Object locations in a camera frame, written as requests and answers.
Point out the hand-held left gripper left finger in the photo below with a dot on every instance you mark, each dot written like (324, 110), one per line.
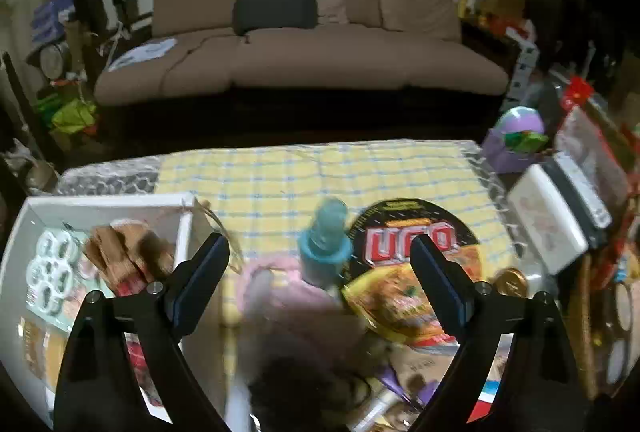
(200, 282)

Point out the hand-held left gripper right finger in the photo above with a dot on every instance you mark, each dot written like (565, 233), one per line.
(440, 287)

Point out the teal spray bottle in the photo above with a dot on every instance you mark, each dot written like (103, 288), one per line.
(325, 252)

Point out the white storage box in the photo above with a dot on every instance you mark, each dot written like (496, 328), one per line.
(100, 209)

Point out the instant noodle bowl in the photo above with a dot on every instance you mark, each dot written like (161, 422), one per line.
(390, 292)

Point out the yellow lidded jar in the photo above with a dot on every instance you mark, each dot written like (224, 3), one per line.
(510, 282)

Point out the white tissue case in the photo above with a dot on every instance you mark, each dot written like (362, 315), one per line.
(545, 222)

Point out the yellow checked tablecloth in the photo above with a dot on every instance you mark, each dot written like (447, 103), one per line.
(280, 182)

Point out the grey hexagon pattern mat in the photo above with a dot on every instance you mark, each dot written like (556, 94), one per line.
(110, 179)

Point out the mint green flat box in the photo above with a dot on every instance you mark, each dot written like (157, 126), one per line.
(67, 322)

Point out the black scrunchie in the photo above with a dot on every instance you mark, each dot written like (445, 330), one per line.
(300, 382)

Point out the wicker basket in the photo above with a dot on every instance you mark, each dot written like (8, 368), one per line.
(585, 337)

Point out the black flat case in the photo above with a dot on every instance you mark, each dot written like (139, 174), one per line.
(580, 192)

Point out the purple ball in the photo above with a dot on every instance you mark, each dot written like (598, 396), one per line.
(520, 119)

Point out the green bag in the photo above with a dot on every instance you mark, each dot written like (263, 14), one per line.
(70, 114)

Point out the heap of red snack packets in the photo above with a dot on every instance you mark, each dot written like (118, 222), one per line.
(590, 137)

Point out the blue white paper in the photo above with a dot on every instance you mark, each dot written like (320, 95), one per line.
(142, 54)

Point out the brown sofa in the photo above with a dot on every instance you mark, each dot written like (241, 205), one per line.
(350, 62)

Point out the round tin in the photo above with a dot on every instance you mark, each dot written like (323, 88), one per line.
(54, 61)

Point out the black cushion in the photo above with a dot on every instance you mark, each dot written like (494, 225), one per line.
(275, 7)

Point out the stack of blue boxes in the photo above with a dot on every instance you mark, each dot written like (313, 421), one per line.
(52, 19)

